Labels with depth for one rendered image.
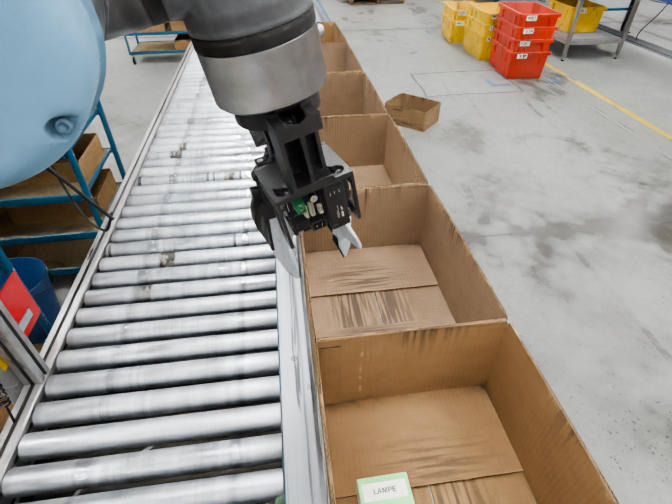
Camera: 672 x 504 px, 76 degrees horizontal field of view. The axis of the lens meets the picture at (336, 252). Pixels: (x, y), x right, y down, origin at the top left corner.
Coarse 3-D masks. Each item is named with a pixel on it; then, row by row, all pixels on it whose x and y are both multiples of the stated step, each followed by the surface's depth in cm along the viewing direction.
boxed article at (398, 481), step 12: (360, 480) 58; (372, 480) 58; (384, 480) 58; (396, 480) 58; (408, 480) 58; (360, 492) 57; (372, 492) 57; (384, 492) 57; (396, 492) 57; (408, 492) 57
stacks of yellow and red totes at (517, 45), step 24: (456, 24) 560; (480, 24) 499; (504, 24) 462; (528, 24) 428; (552, 24) 430; (480, 48) 508; (504, 48) 459; (528, 48) 445; (504, 72) 468; (528, 72) 461
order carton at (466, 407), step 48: (384, 336) 62; (432, 336) 63; (480, 336) 64; (336, 384) 67; (384, 384) 69; (432, 384) 71; (480, 384) 73; (528, 384) 59; (336, 432) 67; (384, 432) 67; (432, 432) 67; (480, 432) 67; (528, 432) 60; (576, 432) 50; (336, 480) 61; (432, 480) 61; (480, 480) 62; (528, 480) 61; (576, 480) 50
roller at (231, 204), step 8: (216, 200) 143; (224, 200) 143; (232, 200) 143; (240, 200) 143; (248, 200) 143; (128, 208) 139; (136, 208) 139; (144, 208) 139; (152, 208) 140; (160, 208) 140; (168, 208) 140; (176, 208) 140; (184, 208) 140; (192, 208) 141; (200, 208) 141; (208, 208) 141; (216, 208) 142; (224, 208) 142; (232, 208) 142; (240, 208) 142; (248, 208) 143; (128, 216) 139; (136, 216) 139
